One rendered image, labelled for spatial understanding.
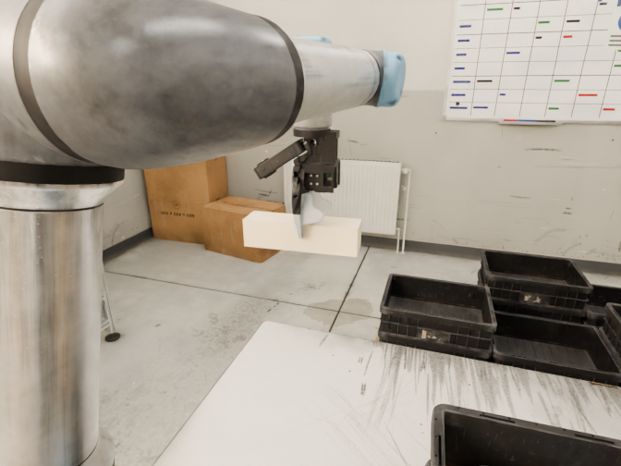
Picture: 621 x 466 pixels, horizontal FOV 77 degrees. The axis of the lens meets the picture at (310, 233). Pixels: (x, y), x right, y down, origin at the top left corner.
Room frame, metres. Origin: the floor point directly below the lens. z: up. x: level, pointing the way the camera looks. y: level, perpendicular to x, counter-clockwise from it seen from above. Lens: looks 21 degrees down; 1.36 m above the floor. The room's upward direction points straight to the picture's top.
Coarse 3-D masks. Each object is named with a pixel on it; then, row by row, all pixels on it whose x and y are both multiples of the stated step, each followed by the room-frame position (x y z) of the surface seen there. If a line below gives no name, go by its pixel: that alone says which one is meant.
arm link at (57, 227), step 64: (0, 0) 0.25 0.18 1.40; (0, 64) 0.24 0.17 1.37; (0, 128) 0.25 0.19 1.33; (0, 192) 0.25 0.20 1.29; (64, 192) 0.26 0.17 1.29; (0, 256) 0.25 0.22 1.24; (64, 256) 0.27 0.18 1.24; (0, 320) 0.24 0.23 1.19; (64, 320) 0.26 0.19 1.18; (0, 384) 0.24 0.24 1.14; (64, 384) 0.25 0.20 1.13; (0, 448) 0.23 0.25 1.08; (64, 448) 0.24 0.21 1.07
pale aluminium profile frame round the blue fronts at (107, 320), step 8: (104, 280) 1.88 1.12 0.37; (104, 288) 1.88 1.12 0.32; (104, 296) 1.86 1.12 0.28; (104, 304) 1.85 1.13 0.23; (104, 312) 1.86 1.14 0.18; (112, 312) 1.88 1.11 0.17; (104, 320) 1.84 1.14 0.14; (112, 320) 1.87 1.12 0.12; (104, 328) 1.82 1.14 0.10; (112, 328) 1.86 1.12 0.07; (112, 336) 1.86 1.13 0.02
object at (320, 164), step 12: (300, 132) 0.73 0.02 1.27; (312, 132) 0.72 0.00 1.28; (324, 132) 0.73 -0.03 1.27; (336, 132) 0.73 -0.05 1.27; (312, 144) 0.76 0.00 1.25; (324, 144) 0.73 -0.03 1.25; (336, 144) 0.74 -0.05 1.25; (300, 156) 0.75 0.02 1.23; (312, 156) 0.74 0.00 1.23; (324, 156) 0.73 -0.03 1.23; (336, 156) 0.74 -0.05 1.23; (300, 168) 0.73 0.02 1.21; (312, 168) 0.72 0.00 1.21; (324, 168) 0.72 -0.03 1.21; (336, 168) 0.76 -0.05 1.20; (300, 180) 0.73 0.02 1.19; (312, 180) 0.73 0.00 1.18; (324, 180) 0.75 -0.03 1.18; (336, 180) 0.76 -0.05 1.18; (324, 192) 0.73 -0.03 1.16
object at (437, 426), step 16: (432, 416) 0.41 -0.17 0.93; (464, 416) 0.41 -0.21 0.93; (480, 416) 0.41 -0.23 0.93; (496, 416) 0.41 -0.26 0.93; (432, 432) 0.38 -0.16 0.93; (544, 432) 0.38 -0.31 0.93; (560, 432) 0.38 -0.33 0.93; (576, 432) 0.38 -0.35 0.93; (432, 448) 0.36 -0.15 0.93; (608, 448) 0.36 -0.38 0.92; (432, 464) 0.34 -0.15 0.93
